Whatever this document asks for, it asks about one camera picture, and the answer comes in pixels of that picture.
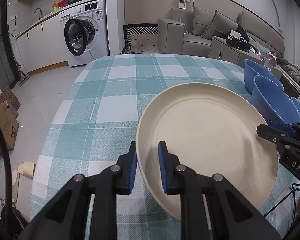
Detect brown cardboard box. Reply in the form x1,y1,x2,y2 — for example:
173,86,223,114
0,100,20,152

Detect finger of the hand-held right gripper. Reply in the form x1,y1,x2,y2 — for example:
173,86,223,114
256,124,290,144
267,120,300,137

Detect grey floor mop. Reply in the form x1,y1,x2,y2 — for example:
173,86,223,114
14,52,30,87

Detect checked teal tablecloth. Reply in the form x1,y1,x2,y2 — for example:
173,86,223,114
30,53,300,240

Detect clear water bottle red cap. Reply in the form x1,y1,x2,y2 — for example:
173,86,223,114
264,51,278,69

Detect dark blue bowl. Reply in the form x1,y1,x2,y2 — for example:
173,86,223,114
244,59,284,93
250,75,300,125

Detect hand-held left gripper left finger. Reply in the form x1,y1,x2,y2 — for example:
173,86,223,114
17,141,138,240

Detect grey cushion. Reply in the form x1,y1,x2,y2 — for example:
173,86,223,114
192,5,215,37
201,10,239,40

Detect cream plate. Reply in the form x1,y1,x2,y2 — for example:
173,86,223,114
136,82,278,220

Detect grey sofa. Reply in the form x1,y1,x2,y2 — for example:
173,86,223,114
158,6,240,55

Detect dark glass door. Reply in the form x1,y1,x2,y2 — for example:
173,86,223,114
0,2,17,90

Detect white washing machine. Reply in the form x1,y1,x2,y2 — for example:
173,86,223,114
59,0,110,68

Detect white wall power socket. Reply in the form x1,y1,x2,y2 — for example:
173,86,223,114
176,0,192,9

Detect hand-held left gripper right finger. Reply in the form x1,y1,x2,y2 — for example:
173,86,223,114
158,141,282,240

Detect patterned brown cardboard sheet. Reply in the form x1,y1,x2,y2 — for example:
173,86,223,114
0,86,21,110

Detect black patterned folding chair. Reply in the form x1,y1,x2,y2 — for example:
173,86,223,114
122,24,160,55

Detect dark grey blanket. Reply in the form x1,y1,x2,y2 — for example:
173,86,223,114
277,57,300,85

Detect cream slipper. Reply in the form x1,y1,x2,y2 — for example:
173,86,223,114
17,161,37,179
11,169,20,203

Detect white kitchen base cabinets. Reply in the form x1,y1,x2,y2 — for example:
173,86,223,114
16,14,70,74

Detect black cardboard box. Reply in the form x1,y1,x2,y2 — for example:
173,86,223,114
226,36,250,50

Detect black cable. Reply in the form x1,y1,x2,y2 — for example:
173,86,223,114
0,110,13,220
264,182,300,218

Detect grey side cabinet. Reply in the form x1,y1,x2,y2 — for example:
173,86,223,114
208,35,283,78

